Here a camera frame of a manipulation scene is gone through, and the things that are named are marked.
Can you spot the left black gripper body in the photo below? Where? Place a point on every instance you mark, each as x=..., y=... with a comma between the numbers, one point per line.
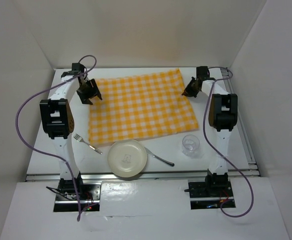
x=86, y=90

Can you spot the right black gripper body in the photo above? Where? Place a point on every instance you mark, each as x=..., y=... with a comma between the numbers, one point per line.
x=194, y=91

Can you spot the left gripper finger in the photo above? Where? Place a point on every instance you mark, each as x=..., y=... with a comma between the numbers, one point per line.
x=86, y=100
x=94, y=92

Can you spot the clear plastic cup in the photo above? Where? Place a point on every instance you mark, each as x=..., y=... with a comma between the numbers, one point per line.
x=191, y=146

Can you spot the yellow white checkered cloth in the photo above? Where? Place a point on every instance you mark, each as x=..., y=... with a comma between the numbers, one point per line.
x=140, y=107

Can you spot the cream round plate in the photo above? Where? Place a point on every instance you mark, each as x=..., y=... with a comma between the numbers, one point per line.
x=127, y=158

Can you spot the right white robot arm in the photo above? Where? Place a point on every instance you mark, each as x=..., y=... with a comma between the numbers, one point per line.
x=222, y=115

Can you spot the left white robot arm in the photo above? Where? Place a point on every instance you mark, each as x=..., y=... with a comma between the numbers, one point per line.
x=58, y=122

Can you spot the silver fork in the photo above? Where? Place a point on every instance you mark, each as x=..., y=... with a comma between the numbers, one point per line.
x=81, y=140

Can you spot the silver spoon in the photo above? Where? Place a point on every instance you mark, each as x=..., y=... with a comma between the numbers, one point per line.
x=171, y=164

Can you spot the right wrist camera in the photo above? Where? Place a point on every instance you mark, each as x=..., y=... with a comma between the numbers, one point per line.
x=202, y=72

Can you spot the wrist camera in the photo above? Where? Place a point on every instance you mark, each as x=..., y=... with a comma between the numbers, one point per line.
x=78, y=67
x=202, y=72

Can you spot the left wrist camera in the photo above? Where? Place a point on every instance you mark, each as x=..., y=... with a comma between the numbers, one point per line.
x=78, y=67

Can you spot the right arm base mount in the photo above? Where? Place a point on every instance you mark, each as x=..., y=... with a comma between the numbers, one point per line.
x=203, y=198

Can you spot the aluminium rail frame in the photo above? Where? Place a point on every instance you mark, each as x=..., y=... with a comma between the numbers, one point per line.
x=93, y=166

